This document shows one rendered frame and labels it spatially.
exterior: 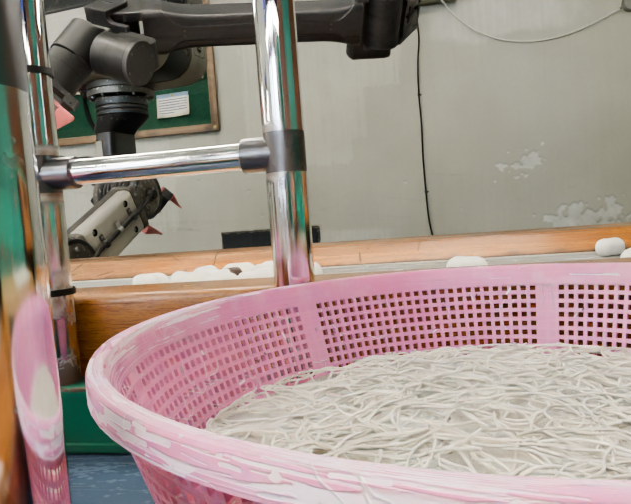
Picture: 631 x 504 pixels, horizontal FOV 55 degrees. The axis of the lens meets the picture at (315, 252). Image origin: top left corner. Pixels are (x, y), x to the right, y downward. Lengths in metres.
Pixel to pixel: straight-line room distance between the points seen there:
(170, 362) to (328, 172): 2.43
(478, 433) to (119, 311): 0.25
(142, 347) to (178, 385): 0.02
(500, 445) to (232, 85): 2.64
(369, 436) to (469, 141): 2.48
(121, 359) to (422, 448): 0.10
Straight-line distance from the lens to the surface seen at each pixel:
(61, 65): 0.84
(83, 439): 0.39
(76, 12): 1.34
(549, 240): 0.73
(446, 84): 2.67
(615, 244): 0.67
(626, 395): 0.24
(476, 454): 0.19
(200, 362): 0.25
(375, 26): 0.95
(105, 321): 0.40
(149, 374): 0.22
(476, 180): 2.64
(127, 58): 0.80
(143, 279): 0.59
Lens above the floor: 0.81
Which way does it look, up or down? 4 degrees down
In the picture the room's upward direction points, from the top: 4 degrees counter-clockwise
